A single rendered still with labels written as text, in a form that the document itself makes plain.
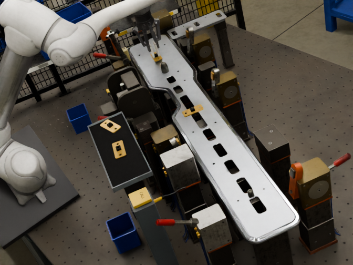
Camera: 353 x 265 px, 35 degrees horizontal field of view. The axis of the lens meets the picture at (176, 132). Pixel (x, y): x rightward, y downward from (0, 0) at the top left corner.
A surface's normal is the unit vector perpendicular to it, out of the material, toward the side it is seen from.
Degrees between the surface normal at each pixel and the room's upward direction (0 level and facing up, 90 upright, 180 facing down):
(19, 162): 48
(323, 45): 0
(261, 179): 0
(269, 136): 0
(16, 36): 80
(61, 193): 42
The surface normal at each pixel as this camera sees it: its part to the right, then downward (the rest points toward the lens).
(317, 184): 0.33, 0.55
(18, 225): 0.22, -0.28
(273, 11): -0.24, -0.74
